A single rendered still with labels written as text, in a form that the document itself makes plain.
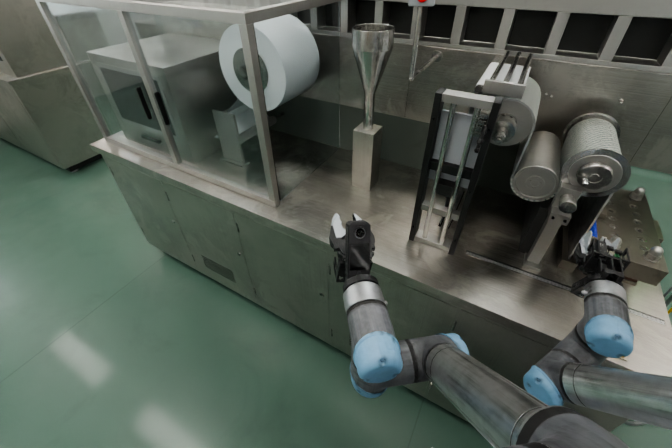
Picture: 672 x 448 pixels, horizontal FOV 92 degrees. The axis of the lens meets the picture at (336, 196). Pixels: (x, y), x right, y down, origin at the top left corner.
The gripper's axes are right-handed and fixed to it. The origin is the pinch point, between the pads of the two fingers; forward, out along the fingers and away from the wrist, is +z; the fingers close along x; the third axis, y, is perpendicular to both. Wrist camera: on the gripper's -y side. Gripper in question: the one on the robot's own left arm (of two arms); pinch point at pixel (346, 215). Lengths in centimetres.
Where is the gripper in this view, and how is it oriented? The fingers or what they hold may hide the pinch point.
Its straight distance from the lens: 76.7
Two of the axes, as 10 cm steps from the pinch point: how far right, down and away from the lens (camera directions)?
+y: -1.2, 8.0, 5.9
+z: -1.4, -6.1, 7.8
